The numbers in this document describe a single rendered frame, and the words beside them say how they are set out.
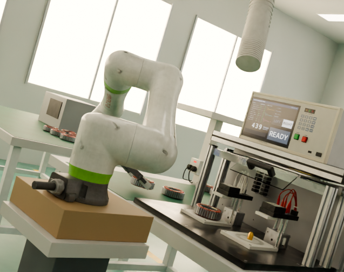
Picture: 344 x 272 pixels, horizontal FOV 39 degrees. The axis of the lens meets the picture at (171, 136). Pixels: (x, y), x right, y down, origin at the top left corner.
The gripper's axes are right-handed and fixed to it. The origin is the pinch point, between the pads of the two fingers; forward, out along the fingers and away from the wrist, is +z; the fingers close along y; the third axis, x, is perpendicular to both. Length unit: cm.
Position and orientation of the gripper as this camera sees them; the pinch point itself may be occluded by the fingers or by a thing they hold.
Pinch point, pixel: (142, 182)
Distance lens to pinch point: 224.0
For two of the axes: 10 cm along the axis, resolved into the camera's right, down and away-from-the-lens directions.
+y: 4.2, 1.5, -8.9
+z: 6.0, 6.9, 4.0
